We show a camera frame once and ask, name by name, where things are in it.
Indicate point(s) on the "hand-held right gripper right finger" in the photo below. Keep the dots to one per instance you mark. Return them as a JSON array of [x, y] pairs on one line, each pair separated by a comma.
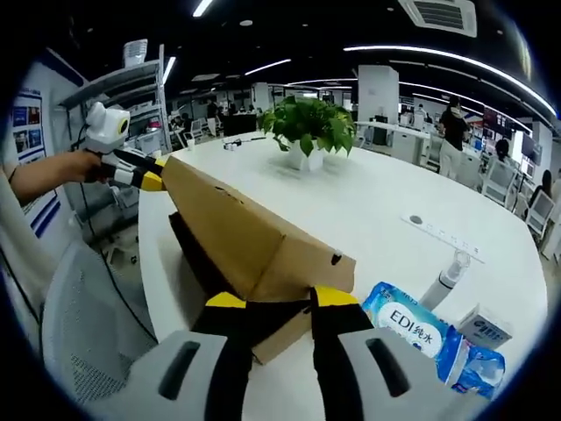
[[342, 333]]

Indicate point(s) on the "person's left hand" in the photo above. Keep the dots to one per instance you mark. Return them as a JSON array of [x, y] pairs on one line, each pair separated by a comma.
[[85, 164]]

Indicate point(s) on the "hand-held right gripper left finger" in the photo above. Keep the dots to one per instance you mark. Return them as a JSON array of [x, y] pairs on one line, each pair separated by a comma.
[[223, 351]]

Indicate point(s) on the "person's white clothing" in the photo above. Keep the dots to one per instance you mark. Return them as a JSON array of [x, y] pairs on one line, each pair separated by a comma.
[[17, 245]]

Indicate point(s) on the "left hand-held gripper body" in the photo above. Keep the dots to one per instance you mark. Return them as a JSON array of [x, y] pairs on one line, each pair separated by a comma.
[[103, 127]]

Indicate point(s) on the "white basket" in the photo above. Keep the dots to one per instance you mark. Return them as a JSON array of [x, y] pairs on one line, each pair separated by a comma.
[[135, 52]]

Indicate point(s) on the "green plant in white pot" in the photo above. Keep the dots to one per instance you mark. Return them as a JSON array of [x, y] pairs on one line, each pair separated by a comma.
[[307, 127]]

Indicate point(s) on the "small black white tool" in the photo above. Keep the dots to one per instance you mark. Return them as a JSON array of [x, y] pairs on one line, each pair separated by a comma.
[[236, 142]]

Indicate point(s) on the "small white carton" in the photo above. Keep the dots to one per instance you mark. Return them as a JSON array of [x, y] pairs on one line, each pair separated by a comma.
[[486, 326]]

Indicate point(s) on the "white plastic bottle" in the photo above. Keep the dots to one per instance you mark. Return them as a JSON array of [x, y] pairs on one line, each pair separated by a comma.
[[442, 283]]

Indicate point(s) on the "blue soft wipes packet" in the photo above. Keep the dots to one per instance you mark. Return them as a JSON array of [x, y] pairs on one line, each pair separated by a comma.
[[407, 324]]

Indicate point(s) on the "brown cardboard shoe box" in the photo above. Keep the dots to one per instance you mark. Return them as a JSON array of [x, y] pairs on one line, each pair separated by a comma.
[[228, 228]]

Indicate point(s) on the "white office chair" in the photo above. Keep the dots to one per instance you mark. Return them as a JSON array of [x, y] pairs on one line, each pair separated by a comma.
[[499, 180], [539, 210]]

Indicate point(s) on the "straight ceiling light strip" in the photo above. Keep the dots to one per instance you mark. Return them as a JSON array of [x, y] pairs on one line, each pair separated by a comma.
[[267, 66]]

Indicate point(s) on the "long curved ceiling light strip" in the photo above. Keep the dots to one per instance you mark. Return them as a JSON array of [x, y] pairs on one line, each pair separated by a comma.
[[394, 47]]

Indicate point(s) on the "white ceiling air vent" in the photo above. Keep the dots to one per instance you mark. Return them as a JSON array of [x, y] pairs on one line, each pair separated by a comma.
[[440, 15]]

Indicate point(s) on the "grey metal shelf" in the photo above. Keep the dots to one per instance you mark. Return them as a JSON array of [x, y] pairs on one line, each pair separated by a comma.
[[140, 87]]

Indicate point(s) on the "blue white wall poster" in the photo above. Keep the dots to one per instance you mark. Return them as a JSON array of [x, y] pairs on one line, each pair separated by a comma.
[[28, 127]]

